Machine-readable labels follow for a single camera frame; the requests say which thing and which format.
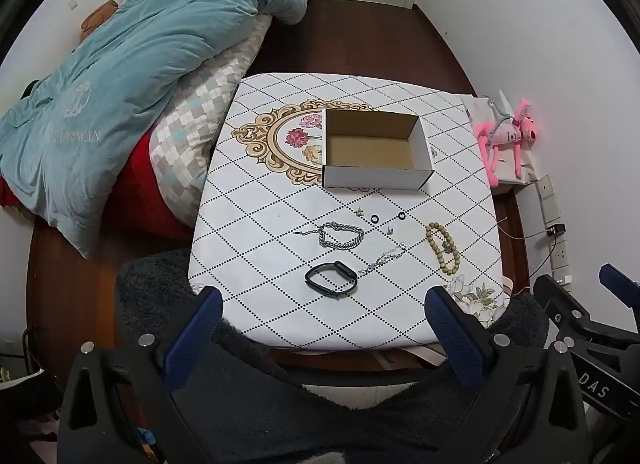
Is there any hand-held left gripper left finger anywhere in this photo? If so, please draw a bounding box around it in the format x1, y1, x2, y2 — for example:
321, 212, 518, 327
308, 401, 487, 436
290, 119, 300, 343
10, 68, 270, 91
59, 287, 224, 464

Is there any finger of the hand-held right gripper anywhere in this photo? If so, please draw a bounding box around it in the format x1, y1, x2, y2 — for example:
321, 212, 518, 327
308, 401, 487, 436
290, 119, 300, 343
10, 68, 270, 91
531, 274, 616, 350
598, 263, 640, 340

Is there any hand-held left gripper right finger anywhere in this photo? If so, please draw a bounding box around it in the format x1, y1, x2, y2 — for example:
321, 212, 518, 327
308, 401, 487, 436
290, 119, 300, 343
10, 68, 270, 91
424, 285, 591, 464

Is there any wooden bead bracelet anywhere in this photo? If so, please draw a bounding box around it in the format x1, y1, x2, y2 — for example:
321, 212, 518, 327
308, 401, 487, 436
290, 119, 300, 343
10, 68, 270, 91
425, 222, 461, 276

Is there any thin silver chain bracelet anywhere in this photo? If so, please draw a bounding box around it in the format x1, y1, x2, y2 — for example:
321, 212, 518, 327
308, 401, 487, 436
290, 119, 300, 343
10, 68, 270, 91
358, 242, 407, 275

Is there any black smart band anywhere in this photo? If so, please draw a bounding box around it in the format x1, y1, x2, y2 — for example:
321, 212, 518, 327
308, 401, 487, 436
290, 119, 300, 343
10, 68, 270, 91
305, 261, 358, 297

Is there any thick silver chain bracelet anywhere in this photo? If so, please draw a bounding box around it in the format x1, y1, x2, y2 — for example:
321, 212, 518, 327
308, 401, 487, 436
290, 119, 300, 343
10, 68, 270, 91
295, 222, 366, 251

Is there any white cardboard box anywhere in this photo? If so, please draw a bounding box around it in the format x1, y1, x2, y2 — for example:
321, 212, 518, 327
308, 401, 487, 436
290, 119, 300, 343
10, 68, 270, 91
321, 108, 435, 191

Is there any white diamond-pattern tablecloth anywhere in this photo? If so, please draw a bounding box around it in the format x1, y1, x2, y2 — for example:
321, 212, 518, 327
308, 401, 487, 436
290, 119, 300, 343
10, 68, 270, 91
189, 72, 512, 350

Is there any dark grey fleece garment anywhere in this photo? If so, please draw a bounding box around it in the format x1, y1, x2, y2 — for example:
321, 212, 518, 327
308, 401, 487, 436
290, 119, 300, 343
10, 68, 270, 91
116, 249, 551, 464

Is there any red blanket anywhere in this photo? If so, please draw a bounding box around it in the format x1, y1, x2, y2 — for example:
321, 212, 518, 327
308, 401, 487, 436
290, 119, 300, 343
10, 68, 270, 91
0, 131, 196, 240

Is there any pink plush toy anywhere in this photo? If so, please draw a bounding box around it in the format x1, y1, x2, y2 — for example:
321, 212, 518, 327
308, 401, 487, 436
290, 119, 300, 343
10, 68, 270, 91
475, 97, 537, 188

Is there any checkered pillow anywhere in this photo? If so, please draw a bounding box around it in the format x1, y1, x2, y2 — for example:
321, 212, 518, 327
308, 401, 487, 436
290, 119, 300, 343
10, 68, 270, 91
148, 14, 273, 227

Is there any light blue quilt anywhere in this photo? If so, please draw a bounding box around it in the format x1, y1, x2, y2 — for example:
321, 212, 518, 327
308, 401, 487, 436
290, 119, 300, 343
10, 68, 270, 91
0, 0, 308, 259

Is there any light wooden table frame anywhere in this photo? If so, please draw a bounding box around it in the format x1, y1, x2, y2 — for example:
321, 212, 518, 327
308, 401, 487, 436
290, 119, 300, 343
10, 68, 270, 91
372, 344, 446, 370

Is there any large white wall socket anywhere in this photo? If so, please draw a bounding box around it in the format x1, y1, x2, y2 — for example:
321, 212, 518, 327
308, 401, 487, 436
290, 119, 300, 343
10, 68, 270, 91
536, 174, 562, 225

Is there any grey wire hanger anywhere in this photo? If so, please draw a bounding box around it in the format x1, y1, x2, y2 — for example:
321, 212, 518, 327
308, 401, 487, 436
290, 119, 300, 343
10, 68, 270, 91
484, 96, 516, 140

